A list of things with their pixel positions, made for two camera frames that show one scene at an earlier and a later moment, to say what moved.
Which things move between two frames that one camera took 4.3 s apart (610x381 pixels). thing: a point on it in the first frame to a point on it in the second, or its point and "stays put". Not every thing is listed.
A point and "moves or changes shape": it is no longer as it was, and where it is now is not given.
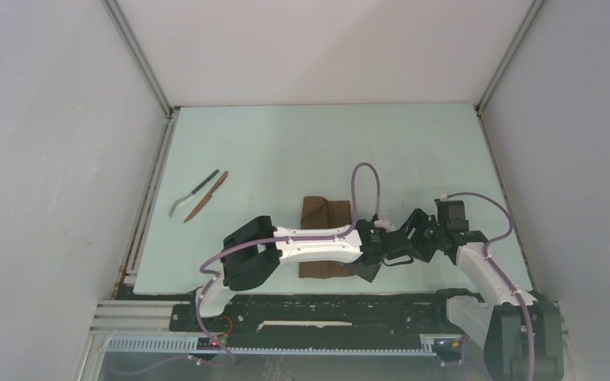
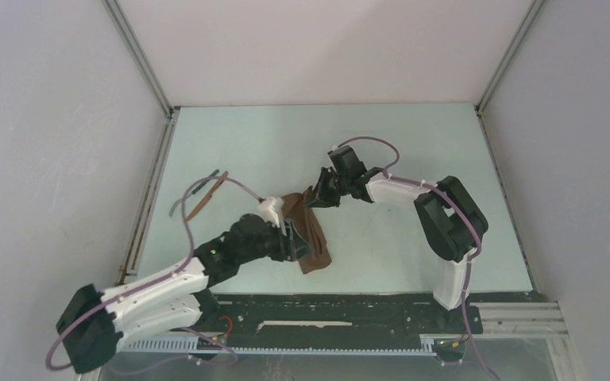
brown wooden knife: [200, 205] stays put
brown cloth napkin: [319, 213] moves or changes shape
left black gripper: [368, 273] to [286, 250]
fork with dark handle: [182, 198] stays put
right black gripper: [437, 224] to [319, 198]
